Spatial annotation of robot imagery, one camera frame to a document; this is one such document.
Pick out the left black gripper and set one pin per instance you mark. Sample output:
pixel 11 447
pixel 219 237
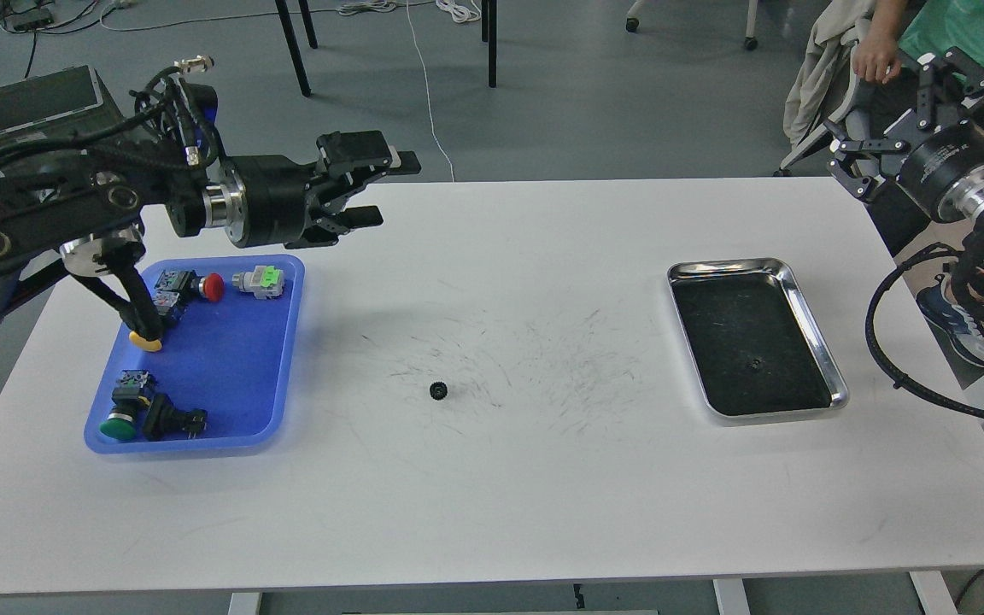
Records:
pixel 271 200

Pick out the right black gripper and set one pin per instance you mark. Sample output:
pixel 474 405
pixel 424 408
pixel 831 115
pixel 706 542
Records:
pixel 941 167

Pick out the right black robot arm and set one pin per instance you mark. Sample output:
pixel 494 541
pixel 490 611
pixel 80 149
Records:
pixel 967 281

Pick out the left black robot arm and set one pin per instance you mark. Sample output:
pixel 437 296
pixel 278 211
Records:
pixel 76 173

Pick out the white office chair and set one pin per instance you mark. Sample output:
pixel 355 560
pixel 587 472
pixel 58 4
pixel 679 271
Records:
pixel 846 105

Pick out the seated person green shirt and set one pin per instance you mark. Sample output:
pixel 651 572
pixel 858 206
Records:
pixel 918 29

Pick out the beige jacket on chair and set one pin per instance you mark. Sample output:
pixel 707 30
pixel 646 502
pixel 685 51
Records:
pixel 834 33

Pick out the black table leg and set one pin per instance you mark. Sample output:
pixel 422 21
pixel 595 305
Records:
pixel 291 41
pixel 488 10

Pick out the blue plastic tray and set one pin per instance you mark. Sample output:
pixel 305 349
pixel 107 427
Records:
pixel 230 358

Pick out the silver metal tray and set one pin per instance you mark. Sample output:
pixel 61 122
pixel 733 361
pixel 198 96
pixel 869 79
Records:
pixel 731 311

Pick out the grey plastic crate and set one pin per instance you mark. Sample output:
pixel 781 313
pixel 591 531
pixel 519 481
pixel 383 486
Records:
pixel 70 103

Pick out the grey green switch part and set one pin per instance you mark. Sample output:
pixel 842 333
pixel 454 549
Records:
pixel 263 282

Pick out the red push button switch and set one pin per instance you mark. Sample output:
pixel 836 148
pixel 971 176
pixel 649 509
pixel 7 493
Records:
pixel 189 283

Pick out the yellow push button switch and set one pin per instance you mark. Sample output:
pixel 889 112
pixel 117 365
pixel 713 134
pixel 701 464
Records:
pixel 170 308

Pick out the green push button switch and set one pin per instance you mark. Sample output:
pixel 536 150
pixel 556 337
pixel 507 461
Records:
pixel 132 396

